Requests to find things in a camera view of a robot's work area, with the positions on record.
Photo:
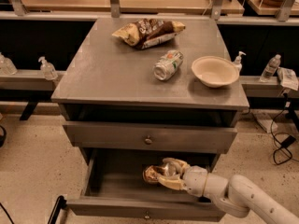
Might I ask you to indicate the grey wooden drawer cabinet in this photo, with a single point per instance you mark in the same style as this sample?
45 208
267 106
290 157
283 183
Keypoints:
109 81

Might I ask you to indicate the clear bottle far left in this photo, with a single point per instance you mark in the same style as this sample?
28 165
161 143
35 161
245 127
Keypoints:
7 65

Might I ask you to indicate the black chair leg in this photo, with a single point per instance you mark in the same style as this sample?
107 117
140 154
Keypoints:
60 205

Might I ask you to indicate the clear water bottle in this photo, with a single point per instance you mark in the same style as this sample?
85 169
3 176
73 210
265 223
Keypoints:
271 68

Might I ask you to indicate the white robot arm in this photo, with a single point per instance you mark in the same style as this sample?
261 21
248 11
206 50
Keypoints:
235 196

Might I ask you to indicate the orange soda can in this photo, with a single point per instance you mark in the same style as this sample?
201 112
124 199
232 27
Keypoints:
153 173

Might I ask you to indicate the left hand sanitizer bottle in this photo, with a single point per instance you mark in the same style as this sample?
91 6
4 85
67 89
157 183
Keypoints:
47 69

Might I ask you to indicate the hand sanitizer bottle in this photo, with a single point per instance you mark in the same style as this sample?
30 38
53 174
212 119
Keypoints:
47 69
238 60

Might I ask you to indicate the green white soda can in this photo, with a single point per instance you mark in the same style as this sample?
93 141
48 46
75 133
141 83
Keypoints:
168 65

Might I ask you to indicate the closed grey top drawer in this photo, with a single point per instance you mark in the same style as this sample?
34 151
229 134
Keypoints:
198 139

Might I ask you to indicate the round brass top knob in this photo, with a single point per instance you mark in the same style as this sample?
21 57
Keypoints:
148 140

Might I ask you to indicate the white paper bowl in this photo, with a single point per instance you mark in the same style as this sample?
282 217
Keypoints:
215 72

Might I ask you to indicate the round brass knob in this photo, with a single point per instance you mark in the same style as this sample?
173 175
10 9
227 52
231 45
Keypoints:
147 216
148 140

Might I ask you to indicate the white paper packet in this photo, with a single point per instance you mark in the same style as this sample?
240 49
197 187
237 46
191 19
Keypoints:
288 78

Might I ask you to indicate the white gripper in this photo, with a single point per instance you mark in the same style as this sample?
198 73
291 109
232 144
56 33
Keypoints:
195 179

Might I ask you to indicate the round brass middle knob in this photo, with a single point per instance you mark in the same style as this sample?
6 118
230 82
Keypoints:
147 216

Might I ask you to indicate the right hand sanitizer bottle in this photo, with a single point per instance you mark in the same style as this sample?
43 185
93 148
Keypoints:
238 60

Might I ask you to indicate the brown chip bag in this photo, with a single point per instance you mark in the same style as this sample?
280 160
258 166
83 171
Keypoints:
147 33

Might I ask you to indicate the open grey middle drawer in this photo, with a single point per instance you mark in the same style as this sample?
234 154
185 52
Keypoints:
114 187

